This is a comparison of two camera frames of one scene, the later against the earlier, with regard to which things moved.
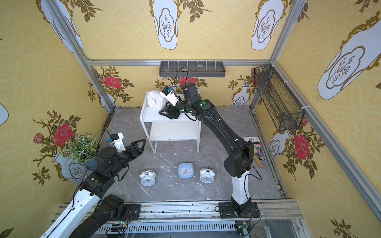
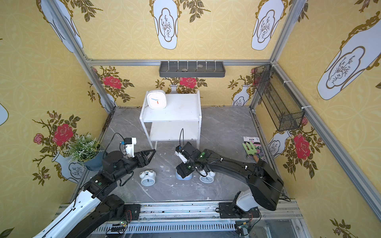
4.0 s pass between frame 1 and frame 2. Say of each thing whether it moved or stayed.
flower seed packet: stayed
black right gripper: moved
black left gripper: moved
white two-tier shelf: stayed
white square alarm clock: stayed
